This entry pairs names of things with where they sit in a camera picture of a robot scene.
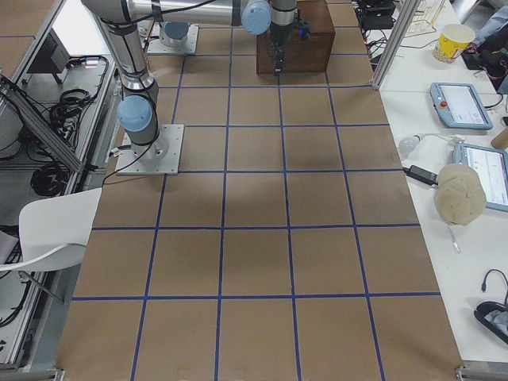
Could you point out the aluminium frame post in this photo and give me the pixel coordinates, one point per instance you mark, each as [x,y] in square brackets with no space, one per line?
[401,26]

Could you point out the dark wooden drawer box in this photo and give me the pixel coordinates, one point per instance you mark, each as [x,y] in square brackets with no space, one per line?
[301,56]

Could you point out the black power adapter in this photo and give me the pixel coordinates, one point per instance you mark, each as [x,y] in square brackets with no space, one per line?
[421,175]

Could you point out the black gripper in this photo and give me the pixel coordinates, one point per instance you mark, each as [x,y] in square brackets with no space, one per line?
[277,36]

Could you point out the white light bulb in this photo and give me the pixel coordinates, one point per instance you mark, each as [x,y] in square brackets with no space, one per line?
[408,144]

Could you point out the blue teach pendant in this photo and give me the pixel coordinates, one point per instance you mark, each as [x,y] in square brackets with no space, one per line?
[458,106]
[491,167]

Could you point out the beige cap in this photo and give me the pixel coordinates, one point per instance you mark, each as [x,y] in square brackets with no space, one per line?
[460,197]

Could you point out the yellow popcorn cup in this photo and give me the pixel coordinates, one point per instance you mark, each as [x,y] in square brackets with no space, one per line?
[453,40]

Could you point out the white chair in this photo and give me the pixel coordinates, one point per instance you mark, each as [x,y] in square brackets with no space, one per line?
[54,232]

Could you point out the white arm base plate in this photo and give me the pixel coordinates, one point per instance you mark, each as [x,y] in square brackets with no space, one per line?
[160,44]
[162,158]

